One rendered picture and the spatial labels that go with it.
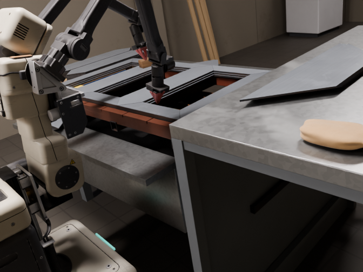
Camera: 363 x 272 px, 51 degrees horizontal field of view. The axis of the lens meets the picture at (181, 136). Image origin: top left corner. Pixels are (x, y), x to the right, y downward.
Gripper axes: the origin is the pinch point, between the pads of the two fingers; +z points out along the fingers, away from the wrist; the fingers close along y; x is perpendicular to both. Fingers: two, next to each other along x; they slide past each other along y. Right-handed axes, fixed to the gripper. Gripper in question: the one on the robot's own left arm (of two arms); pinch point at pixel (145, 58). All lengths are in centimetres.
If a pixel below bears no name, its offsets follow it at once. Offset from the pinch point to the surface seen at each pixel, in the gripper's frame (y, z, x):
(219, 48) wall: 232, 38, -322
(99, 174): 16, 52, 47
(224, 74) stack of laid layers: -30.8, 22.8, -26.7
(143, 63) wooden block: 27.3, 4.1, -17.6
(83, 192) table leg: 69, 75, 39
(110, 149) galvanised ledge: -19, 33, 53
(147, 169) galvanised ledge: -49, 40, 56
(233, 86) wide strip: -52, 26, -7
